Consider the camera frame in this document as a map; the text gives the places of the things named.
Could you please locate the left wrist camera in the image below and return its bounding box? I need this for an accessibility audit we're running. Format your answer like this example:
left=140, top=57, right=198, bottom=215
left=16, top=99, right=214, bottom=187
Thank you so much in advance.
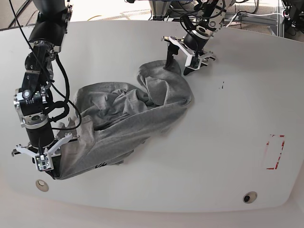
left=185, top=54, right=202, bottom=70

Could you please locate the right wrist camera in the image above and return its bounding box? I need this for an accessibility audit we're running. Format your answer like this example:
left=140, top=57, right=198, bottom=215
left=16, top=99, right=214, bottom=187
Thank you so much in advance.
left=34, top=153, right=54, bottom=171

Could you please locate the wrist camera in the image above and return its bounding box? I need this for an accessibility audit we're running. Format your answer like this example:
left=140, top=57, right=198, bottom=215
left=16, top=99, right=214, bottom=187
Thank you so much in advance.
left=185, top=54, right=202, bottom=70
left=34, top=153, right=54, bottom=171

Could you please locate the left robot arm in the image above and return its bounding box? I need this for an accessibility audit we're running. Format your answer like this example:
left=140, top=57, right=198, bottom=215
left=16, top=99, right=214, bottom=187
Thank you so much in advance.
left=163, top=0, right=235, bottom=76

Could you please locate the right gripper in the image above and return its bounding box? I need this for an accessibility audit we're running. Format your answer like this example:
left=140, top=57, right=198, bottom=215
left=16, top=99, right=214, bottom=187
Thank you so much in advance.
left=10, top=122, right=80, bottom=181

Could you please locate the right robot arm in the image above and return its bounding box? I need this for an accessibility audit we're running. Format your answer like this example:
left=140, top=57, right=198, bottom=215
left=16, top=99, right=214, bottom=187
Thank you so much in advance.
left=12, top=0, right=80, bottom=179

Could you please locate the white cable on floor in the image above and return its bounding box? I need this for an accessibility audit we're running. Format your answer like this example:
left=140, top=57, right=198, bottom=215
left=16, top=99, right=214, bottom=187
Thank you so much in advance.
left=225, top=12, right=283, bottom=28

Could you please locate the red tape rectangle marking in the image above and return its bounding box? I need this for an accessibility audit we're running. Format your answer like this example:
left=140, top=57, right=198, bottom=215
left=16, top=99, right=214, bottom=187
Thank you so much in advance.
left=263, top=134, right=285, bottom=170

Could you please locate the grey printed t-shirt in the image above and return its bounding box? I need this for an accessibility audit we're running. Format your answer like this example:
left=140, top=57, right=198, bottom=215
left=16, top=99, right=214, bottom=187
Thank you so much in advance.
left=54, top=60, right=192, bottom=180

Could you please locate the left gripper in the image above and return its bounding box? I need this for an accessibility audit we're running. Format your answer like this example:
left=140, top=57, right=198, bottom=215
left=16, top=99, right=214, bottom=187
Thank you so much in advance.
left=161, top=34, right=216, bottom=76

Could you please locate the dark table grommet hole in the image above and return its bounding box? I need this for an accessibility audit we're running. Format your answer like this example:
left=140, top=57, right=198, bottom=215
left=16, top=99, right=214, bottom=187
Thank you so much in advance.
left=243, top=191, right=257, bottom=204

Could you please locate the black cable on floor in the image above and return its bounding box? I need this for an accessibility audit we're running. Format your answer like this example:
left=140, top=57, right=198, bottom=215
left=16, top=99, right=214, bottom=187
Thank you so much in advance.
left=7, top=0, right=31, bottom=28

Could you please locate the aluminium frame stand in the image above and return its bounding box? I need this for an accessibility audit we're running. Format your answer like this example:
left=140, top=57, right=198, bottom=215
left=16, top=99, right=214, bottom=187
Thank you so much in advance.
left=149, top=0, right=171, bottom=21

